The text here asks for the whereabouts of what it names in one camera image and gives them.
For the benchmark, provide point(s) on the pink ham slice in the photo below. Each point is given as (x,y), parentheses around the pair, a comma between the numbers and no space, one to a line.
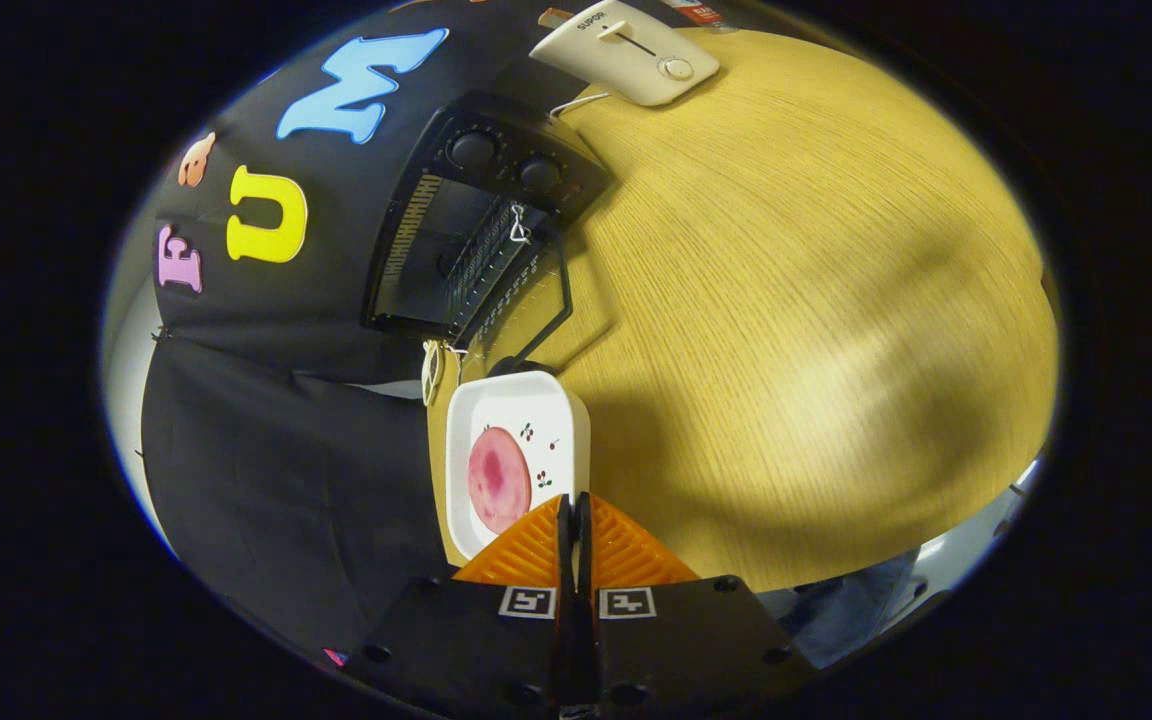
(498,480)

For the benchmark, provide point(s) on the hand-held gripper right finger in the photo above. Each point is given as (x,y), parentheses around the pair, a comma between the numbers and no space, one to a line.
(681,645)

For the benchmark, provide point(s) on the person's blue jeans leg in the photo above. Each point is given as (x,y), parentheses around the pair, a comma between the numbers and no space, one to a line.
(846,610)

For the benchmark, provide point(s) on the white pop-up toaster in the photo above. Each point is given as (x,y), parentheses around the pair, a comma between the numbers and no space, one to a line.
(636,60)

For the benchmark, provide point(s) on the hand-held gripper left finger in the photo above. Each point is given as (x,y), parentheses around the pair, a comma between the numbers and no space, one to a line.
(476,650)

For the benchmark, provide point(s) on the black toaster oven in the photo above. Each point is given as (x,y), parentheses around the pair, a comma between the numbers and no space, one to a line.
(436,250)

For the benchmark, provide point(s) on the white square plate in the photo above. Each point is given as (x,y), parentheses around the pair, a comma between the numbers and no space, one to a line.
(556,410)

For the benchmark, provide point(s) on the black backdrop cloth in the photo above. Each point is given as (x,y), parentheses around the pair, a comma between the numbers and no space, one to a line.
(286,480)

